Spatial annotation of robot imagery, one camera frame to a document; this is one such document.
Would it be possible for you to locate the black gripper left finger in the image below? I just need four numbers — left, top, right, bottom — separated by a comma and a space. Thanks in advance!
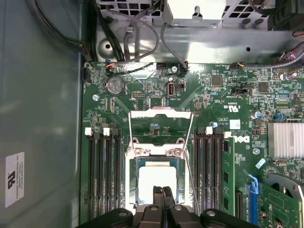
82, 186, 165, 228

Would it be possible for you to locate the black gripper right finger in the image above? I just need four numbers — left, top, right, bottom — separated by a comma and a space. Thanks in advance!
164, 186, 257, 228

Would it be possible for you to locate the wire locking lever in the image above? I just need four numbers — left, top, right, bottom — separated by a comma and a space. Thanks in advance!
183, 154, 201, 216

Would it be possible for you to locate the silver CPU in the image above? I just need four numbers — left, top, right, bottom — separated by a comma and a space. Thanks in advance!
134, 157, 184, 206

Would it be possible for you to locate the metal socket cover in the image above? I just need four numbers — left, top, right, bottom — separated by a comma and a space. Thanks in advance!
128, 107, 193, 157

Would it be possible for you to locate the CPU socket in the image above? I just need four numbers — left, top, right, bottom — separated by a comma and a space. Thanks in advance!
124, 136, 190, 209

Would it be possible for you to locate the black-clip RAM slot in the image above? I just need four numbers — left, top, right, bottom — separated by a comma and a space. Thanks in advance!
193, 127, 203, 213
112, 128, 122, 214
213, 127, 224, 214
94, 133, 105, 219

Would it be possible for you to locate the black expansion slot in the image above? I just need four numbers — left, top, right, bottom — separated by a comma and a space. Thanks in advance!
235, 190, 244, 220

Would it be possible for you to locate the blue expansion slot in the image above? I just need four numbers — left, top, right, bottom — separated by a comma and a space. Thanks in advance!
246, 174, 260, 226

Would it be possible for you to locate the green RAM stick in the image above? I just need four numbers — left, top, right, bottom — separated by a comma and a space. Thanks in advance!
222, 136, 236, 217

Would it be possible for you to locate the graphics card with fan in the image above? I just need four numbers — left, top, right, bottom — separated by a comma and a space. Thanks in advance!
257, 172, 304, 228

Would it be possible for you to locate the green motherboard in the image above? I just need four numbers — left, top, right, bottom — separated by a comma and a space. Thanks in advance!
80, 61, 304, 228

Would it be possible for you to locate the internal USB port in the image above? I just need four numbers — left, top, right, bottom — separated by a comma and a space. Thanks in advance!
167, 82, 176, 98

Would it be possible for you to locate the silver chipset heatsink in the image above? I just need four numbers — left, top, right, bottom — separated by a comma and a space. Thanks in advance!
267, 122, 304, 160

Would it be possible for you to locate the round coin battery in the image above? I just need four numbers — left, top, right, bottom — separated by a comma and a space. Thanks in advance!
105, 76, 126, 96

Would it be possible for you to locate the white label sticker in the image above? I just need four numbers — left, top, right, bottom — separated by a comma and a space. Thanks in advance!
4, 152, 26, 209

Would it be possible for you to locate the black PC case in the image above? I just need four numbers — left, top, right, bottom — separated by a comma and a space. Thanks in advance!
0, 0, 304, 228

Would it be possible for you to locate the silver drive cage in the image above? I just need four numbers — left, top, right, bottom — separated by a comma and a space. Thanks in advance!
96, 0, 276, 29

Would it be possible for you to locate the grey sleeved cable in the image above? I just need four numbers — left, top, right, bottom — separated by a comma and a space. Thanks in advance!
111, 14, 160, 69
160, 22, 190, 72

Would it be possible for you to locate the black cable bundle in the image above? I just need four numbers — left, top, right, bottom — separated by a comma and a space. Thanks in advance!
26, 0, 98, 64

